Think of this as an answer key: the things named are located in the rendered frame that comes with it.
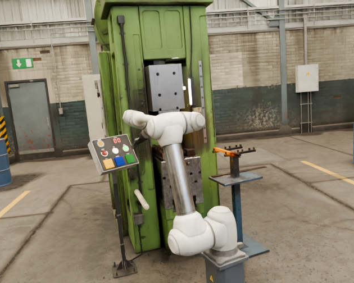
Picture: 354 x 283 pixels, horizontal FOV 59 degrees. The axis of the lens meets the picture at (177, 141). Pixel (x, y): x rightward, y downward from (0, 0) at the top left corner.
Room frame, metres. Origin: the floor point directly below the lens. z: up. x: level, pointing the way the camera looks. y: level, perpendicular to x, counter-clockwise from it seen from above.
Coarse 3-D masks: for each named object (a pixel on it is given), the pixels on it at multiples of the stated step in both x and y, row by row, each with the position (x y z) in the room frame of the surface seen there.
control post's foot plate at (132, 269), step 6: (114, 264) 2.62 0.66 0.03; (120, 264) 2.56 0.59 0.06; (126, 264) 2.57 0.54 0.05; (132, 264) 2.60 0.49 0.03; (114, 270) 2.56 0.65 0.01; (120, 270) 2.55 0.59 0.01; (126, 270) 2.54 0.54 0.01; (132, 270) 2.54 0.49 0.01; (114, 276) 2.46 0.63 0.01; (120, 276) 2.46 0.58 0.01
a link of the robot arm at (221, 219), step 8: (216, 208) 1.64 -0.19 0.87; (224, 208) 1.64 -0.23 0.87; (208, 216) 1.61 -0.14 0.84; (216, 216) 1.58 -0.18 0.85; (224, 216) 1.58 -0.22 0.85; (232, 216) 1.60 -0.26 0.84; (216, 224) 1.56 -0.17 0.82; (224, 224) 1.56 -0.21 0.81; (232, 224) 1.58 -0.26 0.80; (216, 232) 1.53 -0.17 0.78; (224, 232) 1.55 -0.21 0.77; (232, 232) 1.57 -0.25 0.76; (216, 240) 1.53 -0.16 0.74; (224, 240) 1.55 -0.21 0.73; (232, 240) 1.57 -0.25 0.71; (216, 248) 1.58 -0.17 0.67; (224, 248) 1.56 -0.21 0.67; (232, 248) 1.57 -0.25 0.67
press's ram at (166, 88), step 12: (144, 72) 2.94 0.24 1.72; (156, 72) 2.79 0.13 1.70; (168, 72) 2.82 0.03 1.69; (180, 72) 2.85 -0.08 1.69; (156, 84) 2.78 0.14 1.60; (168, 84) 2.81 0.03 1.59; (180, 84) 2.85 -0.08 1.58; (156, 96) 2.78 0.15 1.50; (168, 96) 2.81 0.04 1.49; (180, 96) 2.84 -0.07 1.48; (156, 108) 2.78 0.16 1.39; (168, 108) 2.81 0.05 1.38; (180, 108) 2.84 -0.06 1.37
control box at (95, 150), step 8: (112, 136) 2.58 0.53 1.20; (120, 136) 2.62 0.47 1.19; (88, 144) 2.48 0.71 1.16; (96, 144) 2.45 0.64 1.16; (104, 144) 2.49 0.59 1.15; (112, 144) 2.53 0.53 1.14; (120, 144) 2.57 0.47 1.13; (128, 144) 2.61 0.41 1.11; (96, 152) 2.41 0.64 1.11; (112, 152) 2.49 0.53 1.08; (120, 152) 2.53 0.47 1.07; (128, 152) 2.57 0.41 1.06; (96, 160) 2.41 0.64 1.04; (112, 160) 2.45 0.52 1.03; (136, 160) 2.57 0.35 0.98; (104, 168) 2.36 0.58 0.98; (112, 168) 2.40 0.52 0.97; (120, 168) 2.47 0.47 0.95
